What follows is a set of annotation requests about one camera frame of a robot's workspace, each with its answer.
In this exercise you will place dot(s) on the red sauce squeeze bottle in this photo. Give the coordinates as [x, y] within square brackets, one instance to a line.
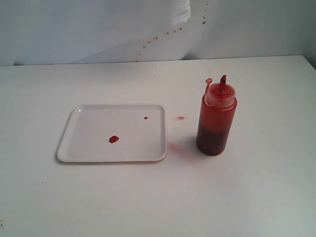
[218, 106]

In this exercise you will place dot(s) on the red sauce blob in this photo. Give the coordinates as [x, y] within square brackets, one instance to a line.
[113, 139]

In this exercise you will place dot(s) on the white rectangular plastic tray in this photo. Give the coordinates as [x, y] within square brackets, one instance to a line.
[86, 136]

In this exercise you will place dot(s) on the white cloth backdrop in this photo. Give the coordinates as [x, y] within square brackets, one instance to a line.
[35, 32]

